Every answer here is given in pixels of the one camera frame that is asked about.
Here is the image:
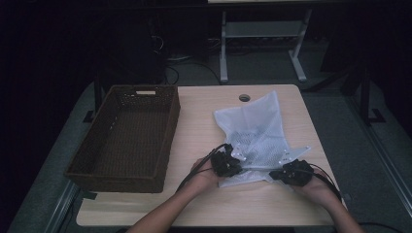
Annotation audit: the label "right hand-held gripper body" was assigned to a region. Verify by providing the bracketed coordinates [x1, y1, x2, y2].
[279, 146, 315, 187]

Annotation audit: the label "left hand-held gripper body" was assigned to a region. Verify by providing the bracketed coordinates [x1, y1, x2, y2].
[210, 144, 247, 179]

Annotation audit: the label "white mesh laundry bag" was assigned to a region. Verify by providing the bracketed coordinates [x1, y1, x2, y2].
[213, 90, 312, 188]

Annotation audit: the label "brown wicker basket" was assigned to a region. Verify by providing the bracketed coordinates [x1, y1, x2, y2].
[63, 84, 182, 194]

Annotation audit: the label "person's left hand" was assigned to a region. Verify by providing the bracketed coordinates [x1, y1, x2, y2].
[189, 158, 224, 195]

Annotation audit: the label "person's right hand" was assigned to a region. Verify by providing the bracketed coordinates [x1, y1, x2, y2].
[292, 172, 340, 209]

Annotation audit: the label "black metal stand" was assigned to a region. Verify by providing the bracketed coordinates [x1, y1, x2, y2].
[359, 64, 388, 126]
[82, 77, 105, 124]

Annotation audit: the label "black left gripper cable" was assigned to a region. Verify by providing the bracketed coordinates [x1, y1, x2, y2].
[176, 143, 229, 194]

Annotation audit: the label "metal floor rail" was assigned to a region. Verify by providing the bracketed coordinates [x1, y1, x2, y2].
[43, 180, 81, 233]
[343, 96, 412, 218]

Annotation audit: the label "black floor cables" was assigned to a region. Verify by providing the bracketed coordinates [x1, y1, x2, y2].
[164, 57, 223, 85]

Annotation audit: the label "white metal desk frame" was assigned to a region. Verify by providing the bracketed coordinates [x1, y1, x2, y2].
[207, 0, 351, 83]

